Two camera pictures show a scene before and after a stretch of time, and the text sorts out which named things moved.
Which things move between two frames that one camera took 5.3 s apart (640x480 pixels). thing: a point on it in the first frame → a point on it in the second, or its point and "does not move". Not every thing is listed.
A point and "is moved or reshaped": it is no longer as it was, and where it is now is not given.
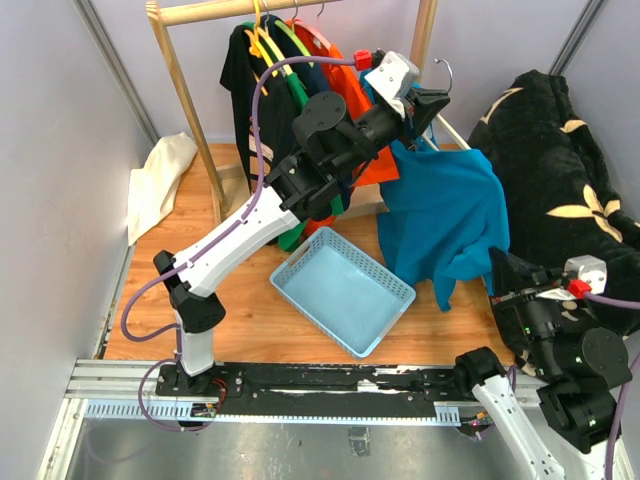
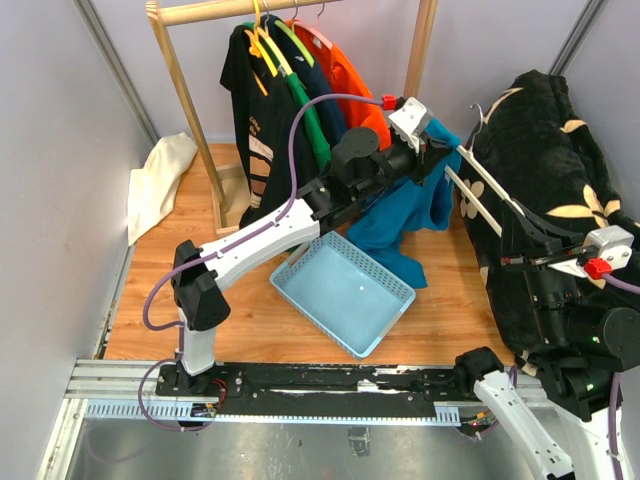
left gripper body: x=382 y=129 → x=402 y=161
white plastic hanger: x=441 y=121 → x=471 y=200
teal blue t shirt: x=441 y=213 is moved or reshaped
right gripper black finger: x=508 y=274 → x=546 y=235
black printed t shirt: x=241 y=70 does not move
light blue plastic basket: x=350 y=295 does not move
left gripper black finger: x=426 y=105 → x=434 y=151
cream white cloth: x=152 y=188 does not move
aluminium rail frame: x=125 y=392 does not move
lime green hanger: x=295 y=38 does not move
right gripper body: x=538 y=316 → x=541 y=260
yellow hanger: x=257 y=47 does not move
